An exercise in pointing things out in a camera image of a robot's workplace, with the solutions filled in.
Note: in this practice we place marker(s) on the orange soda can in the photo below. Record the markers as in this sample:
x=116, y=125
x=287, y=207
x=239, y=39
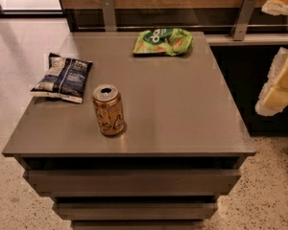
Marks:
x=108, y=109

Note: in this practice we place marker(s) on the metal rail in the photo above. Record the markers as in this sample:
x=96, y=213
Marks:
x=218, y=28

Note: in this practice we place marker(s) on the green rice chip bag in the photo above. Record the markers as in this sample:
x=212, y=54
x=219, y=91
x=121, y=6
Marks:
x=168, y=42

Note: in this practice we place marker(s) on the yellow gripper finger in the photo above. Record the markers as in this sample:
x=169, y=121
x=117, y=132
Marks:
x=275, y=7
x=273, y=97

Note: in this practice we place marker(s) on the left metal bracket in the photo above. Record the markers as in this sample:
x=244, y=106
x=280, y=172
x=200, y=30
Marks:
x=109, y=15

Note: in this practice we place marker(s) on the blue chip bag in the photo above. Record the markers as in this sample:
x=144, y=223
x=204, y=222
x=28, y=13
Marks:
x=65, y=79

